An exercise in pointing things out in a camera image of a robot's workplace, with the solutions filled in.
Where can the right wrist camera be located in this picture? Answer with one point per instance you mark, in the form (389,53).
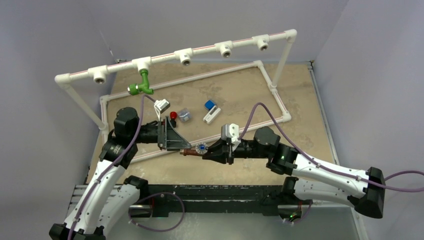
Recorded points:
(230,131)

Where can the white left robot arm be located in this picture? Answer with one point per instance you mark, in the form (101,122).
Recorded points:
(115,157)

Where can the red and black faucet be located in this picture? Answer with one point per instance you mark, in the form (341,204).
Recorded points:
(172,119)

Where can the clear grey faucet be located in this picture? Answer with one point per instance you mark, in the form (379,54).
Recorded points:
(184,115)

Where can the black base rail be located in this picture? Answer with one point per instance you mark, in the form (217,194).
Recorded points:
(268,200)

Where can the green faucet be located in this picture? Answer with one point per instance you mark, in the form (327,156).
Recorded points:
(140,85)

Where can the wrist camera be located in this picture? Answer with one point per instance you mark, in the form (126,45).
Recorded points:
(230,131)
(160,106)

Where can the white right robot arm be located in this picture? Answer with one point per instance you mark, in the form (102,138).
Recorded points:
(307,177)

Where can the brown copper faucet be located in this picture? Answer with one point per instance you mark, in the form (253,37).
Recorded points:
(199,150)

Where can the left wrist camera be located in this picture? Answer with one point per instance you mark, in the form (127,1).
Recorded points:
(160,106)

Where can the blue and white faucet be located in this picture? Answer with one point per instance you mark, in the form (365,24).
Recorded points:
(213,112)

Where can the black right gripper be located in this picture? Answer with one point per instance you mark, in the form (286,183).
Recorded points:
(219,152)

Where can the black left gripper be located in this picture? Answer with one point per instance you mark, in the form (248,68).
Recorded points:
(168,138)

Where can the aluminium frame rail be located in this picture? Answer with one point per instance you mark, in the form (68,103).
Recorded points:
(102,212)

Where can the white PVC pipe frame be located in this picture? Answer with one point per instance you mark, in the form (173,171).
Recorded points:
(99,73)

